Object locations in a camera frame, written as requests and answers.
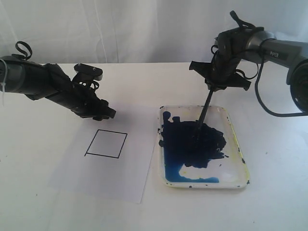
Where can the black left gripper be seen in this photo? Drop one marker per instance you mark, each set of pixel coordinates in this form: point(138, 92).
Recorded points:
point(80, 98)

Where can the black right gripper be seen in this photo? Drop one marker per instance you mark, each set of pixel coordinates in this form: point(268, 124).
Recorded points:
point(220, 73)

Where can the black paintbrush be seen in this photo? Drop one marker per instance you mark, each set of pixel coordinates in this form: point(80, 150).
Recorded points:
point(203, 113)

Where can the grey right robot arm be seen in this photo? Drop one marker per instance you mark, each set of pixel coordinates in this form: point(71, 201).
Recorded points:
point(257, 46)

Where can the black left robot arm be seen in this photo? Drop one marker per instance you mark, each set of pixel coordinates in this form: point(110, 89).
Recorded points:
point(49, 81)

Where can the white paint tray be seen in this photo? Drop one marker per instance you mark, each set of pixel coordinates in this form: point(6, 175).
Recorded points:
point(213, 161)

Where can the white paper with square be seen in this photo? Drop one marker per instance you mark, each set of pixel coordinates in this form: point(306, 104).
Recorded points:
point(110, 158)

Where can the white curtain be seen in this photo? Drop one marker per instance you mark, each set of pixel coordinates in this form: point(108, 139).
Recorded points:
point(138, 31)

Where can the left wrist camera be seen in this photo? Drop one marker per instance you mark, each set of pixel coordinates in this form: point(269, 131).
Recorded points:
point(86, 72)

